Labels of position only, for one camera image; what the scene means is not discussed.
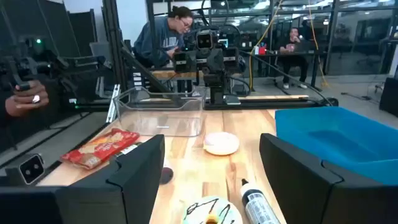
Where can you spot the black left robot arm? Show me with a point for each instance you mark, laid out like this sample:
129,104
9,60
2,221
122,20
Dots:
217,88

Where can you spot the person's hand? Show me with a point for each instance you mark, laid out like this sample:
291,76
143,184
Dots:
25,102

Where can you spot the pink frosted donut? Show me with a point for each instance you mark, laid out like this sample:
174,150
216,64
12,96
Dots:
221,143

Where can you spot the teal plastic bin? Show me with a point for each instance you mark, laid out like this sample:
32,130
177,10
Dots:
342,140

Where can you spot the black desk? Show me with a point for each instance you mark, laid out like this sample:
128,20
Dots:
314,71

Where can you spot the red snack packet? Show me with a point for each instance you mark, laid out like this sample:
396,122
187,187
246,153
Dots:
99,147

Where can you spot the black case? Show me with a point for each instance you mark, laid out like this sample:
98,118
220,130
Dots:
390,96

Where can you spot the mint frosted donut black drizzle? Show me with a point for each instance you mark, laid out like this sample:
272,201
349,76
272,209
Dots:
199,211

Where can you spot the silver aluminium extrusion bar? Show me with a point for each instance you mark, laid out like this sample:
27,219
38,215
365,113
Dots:
112,105

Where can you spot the person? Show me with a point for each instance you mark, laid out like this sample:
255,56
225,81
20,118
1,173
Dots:
292,62
158,40

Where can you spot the red container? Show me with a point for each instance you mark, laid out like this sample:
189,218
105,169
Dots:
262,50

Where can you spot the black partition panel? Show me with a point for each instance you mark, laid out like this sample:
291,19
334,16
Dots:
77,31

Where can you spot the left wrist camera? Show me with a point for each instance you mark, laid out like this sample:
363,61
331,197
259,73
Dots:
204,40

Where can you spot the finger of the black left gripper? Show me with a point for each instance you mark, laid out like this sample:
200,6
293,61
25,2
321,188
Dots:
185,62
231,58

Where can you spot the clear glass baking dish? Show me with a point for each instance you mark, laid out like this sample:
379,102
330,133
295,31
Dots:
161,124

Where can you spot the grey depth camera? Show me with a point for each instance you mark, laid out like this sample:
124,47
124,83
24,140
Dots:
29,169

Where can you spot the black food colouring bottle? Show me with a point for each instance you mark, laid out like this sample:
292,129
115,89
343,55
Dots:
258,208

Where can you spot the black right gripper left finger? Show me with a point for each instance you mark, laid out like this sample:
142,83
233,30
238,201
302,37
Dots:
93,202

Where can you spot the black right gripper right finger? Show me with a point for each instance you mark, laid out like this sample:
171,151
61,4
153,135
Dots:
311,199

